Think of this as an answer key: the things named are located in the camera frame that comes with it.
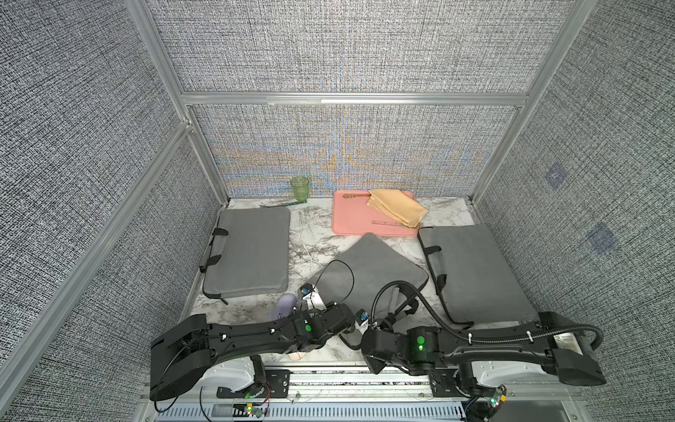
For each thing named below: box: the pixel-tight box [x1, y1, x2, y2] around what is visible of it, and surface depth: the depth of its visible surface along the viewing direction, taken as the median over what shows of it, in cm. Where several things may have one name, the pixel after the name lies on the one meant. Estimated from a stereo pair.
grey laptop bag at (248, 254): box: [198, 207, 291, 306], surface depth 99 cm
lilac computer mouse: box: [275, 293, 297, 319], surface depth 90 cm
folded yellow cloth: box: [366, 189, 429, 228], surface depth 119 cm
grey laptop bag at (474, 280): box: [417, 224, 540, 327], surface depth 95 cm
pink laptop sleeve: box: [332, 189, 418, 237], surface depth 116 cm
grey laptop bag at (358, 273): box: [305, 232, 429, 319], surface depth 97 cm
